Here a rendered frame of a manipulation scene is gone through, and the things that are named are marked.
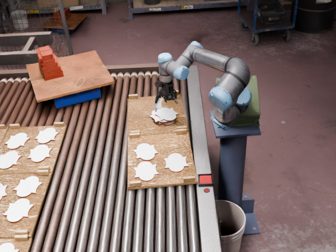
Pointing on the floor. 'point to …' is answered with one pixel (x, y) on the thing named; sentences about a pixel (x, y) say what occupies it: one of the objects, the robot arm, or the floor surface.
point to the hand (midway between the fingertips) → (166, 107)
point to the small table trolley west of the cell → (247, 21)
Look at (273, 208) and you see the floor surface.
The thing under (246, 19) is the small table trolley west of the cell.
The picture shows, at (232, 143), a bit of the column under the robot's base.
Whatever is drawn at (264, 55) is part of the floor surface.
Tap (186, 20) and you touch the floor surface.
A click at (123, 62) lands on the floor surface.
